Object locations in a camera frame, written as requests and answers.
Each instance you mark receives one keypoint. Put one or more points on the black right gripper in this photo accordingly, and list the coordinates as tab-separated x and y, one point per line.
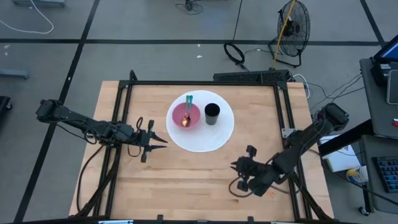
256	166

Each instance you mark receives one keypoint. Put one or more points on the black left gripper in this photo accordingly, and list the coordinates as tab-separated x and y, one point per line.
143	138

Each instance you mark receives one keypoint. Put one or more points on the pink plastic bowl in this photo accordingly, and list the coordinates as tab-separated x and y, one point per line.
194	116

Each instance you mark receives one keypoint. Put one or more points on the black plastic cup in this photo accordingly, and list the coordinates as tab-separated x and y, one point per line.
212	113

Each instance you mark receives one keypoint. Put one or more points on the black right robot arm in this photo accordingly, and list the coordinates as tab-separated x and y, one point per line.
301	146

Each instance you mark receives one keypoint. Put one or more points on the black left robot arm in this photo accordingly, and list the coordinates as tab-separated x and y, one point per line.
77	121

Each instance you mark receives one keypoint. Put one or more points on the white round plate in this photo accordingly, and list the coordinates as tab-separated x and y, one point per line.
202	140

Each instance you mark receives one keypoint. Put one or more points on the black vented control box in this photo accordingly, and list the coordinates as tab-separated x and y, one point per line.
248	76

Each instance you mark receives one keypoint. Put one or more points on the white box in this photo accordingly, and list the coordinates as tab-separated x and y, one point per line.
340	157

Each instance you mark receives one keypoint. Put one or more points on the white labelled container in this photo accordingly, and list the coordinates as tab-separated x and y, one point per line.
357	175

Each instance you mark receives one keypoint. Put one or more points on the dark grey desk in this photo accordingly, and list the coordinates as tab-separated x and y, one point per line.
373	199
377	105

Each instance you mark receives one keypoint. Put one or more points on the black keyboard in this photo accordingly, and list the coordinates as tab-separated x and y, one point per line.
388	172

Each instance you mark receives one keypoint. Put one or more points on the black floor fan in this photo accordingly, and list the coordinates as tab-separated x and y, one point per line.
293	29

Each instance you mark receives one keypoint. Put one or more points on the grey tablet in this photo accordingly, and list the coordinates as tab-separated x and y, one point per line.
393	87

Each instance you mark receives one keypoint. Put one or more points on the black computer monitor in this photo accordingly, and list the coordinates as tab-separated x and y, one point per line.
388	51

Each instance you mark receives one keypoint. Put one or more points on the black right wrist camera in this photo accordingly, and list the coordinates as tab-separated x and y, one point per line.
264	185

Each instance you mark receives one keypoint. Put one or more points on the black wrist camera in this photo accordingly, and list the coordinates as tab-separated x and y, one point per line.
264	185
126	133

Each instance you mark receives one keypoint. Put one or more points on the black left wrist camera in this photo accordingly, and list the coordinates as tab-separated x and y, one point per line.
126	133

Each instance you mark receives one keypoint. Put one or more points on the black aluminium table frame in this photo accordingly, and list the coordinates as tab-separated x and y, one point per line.
122	105

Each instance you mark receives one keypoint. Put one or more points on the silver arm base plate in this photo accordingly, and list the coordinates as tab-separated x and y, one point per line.
287	133

